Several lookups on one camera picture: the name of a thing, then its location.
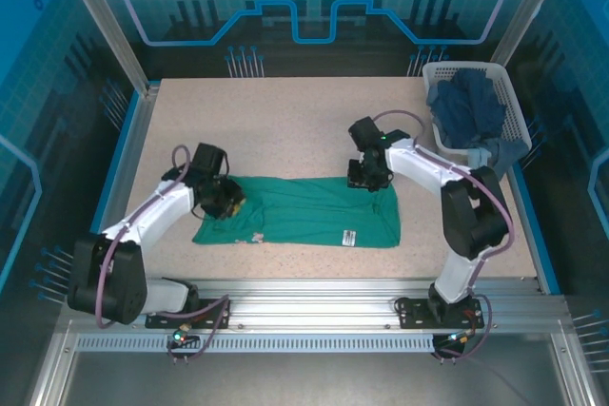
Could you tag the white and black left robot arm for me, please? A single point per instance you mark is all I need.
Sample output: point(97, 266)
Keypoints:
point(152, 216)

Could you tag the white perforated plastic basket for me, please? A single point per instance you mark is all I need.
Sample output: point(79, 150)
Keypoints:
point(516, 106)

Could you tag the aluminium frame post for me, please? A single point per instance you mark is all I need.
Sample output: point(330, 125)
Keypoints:
point(528, 11)
point(104, 21)

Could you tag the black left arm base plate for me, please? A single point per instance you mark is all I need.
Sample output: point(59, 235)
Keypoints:
point(214, 313)

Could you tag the aluminium mounting rail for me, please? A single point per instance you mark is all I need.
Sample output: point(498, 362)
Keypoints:
point(314, 301)

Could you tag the dark blue t-shirt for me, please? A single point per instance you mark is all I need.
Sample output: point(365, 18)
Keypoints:
point(471, 109)

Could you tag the green t-shirt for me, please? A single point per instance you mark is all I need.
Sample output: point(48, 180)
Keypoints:
point(304, 211)

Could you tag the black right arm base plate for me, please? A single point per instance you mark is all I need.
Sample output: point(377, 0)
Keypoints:
point(414, 313)

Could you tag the pile of blue clothes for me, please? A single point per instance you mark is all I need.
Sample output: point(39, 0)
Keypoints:
point(506, 154)

